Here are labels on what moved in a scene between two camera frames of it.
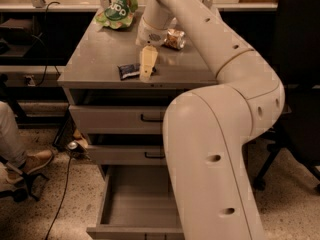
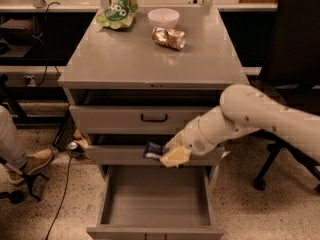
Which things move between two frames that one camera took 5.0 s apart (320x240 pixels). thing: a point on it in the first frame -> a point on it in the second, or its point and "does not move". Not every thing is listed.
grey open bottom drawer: [139, 202] does not move
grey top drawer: [118, 120] does not move
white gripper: [150, 34] -> [192, 138]
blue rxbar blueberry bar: [129, 70] -> [155, 150]
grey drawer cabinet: [118, 91] does not move
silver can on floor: [72, 145] does not move
